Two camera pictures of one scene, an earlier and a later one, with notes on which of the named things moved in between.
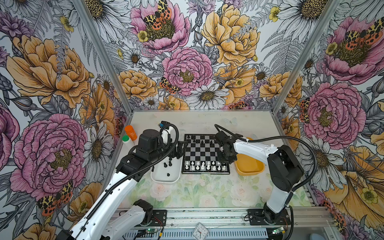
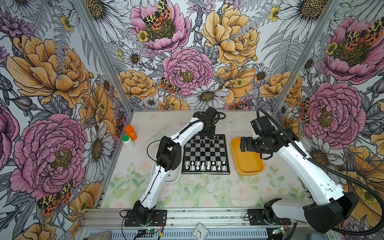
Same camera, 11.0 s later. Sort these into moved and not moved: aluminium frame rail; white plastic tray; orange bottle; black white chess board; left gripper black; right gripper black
Moved: right gripper black; left gripper black
Not moved: black white chess board; aluminium frame rail; orange bottle; white plastic tray
